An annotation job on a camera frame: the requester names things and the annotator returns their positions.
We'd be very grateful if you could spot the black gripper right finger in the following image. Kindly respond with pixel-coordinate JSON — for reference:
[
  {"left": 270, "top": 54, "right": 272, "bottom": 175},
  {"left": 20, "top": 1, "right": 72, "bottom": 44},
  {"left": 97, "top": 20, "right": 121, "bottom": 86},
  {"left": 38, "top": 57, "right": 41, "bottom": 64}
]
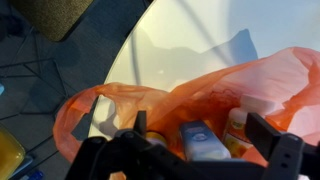
[{"left": 245, "top": 113, "right": 281, "bottom": 160}]

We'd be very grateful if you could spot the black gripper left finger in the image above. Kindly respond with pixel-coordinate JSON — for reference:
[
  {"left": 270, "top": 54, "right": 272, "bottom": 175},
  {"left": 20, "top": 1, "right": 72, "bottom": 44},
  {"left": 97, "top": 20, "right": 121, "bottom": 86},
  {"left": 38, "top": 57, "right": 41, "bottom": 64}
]
[{"left": 133, "top": 111, "right": 147, "bottom": 136}]

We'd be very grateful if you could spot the blue box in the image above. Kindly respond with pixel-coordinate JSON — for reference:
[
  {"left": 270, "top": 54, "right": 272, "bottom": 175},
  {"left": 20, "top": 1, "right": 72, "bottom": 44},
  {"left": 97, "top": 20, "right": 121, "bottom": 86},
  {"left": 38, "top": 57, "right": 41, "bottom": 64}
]
[{"left": 180, "top": 120, "right": 231, "bottom": 161}]

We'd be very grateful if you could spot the yellow capped bottle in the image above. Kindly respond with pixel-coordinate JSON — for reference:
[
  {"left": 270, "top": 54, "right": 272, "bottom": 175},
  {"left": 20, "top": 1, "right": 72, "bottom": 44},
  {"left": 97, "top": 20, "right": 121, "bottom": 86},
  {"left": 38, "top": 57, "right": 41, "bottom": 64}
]
[{"left": 146, "top": 131, "right": 167, "bottom": 147}]

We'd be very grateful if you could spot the white bottle orange label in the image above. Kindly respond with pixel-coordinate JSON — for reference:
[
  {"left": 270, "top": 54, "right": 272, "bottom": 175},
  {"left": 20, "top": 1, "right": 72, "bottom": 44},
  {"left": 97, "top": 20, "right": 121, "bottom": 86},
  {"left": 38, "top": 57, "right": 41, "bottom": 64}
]
[{"left": 223, "top": 94, "right": 276, "bottom": 158}]

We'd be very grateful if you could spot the orange plastic bag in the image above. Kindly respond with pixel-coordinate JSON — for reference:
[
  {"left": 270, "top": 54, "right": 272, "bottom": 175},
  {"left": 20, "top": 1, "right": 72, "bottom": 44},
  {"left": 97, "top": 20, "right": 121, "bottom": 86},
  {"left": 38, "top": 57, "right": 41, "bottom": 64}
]
[{"left": 52, "top": 46, "right": 320, "bottom": 180}]

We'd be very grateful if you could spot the yellow object on floor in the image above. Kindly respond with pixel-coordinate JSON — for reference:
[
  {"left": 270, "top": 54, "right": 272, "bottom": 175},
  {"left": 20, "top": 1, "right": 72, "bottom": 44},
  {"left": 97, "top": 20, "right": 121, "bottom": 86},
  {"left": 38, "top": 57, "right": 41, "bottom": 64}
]
[{"left": 0, "top": 128, "right": 25, "bottom": 180}]

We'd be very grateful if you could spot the olive green chair cushion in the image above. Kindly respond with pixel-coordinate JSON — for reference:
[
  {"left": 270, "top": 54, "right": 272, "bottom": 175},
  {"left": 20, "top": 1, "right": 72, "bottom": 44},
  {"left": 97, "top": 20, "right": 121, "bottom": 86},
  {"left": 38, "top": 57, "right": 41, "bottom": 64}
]
[{"left": 8, "top": 0, "right": 94, "bottom": 42}]

